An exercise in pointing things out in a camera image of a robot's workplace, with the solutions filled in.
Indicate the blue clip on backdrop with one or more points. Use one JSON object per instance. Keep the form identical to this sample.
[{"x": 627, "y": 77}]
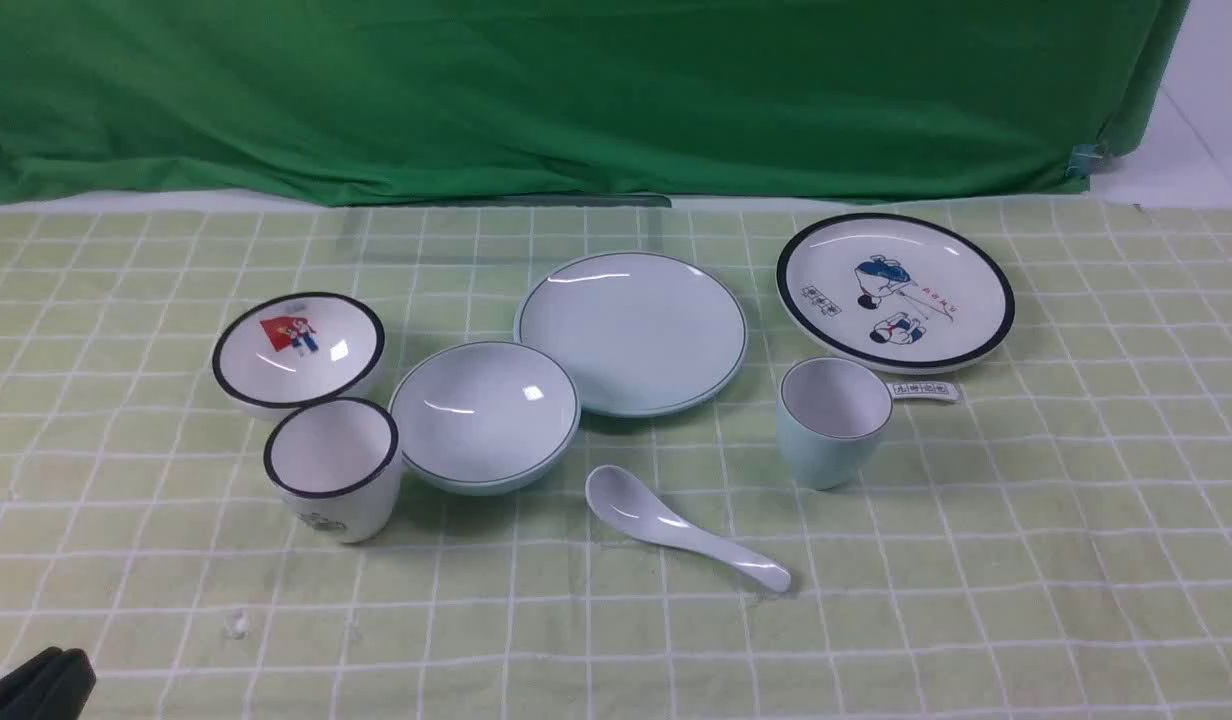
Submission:
[{"x": 1086, "y": 159}]

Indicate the light blue plate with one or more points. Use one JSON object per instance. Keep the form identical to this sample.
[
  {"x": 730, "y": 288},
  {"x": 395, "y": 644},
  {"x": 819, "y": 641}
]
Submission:
[{"x": 640, "y": 334}]

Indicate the green backdrop cloth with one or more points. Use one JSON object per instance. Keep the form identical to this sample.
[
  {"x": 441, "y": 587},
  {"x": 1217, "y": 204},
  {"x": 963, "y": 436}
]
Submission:
[{"x": 379, "y": 102}]

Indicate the light blue cup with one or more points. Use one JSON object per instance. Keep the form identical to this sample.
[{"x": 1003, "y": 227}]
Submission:
[{"x": 833, "y": 415}]

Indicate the white patterned ceramic spoon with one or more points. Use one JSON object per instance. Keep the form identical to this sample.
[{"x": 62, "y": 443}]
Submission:
[{"x": 935, "y": 391}]

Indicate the white cup black rim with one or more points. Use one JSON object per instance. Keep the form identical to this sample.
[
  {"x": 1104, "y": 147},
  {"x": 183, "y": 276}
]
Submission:
[{"x": 338, "y": 466}]

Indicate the white plate cartoon print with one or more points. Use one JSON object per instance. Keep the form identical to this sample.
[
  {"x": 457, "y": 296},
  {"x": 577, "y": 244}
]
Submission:
[{"x": 896, "y": 294}]

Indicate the light blue ceramic spoon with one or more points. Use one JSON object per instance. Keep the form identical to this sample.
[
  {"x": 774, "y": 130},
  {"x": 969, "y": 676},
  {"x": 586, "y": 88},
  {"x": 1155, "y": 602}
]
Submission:
[{"x": 625, "y": 504}]

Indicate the white bowl black rim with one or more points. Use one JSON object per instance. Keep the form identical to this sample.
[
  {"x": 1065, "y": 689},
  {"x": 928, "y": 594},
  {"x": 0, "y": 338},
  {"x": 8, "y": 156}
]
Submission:
[{"x": 297, "y": 350}]

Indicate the light blue bowl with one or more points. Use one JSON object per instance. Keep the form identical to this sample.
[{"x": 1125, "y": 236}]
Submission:
[{"x": 485, "y": 418}]

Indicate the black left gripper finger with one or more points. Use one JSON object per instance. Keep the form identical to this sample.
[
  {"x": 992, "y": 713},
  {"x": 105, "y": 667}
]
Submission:
[{"x": 54, "y": 684}]

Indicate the green checkered tablecloth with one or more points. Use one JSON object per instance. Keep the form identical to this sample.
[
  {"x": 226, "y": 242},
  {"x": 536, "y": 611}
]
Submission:
[{"x": 1058, "y": 545}]

